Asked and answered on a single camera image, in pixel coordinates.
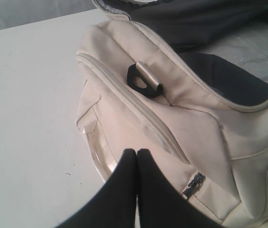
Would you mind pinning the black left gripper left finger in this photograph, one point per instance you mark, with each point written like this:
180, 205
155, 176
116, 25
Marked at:
114, 205

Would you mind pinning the cream fabric duffel bag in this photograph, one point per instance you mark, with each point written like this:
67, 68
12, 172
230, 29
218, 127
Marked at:
204, 119

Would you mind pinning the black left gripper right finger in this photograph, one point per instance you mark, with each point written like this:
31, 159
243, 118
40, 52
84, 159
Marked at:
160, 205

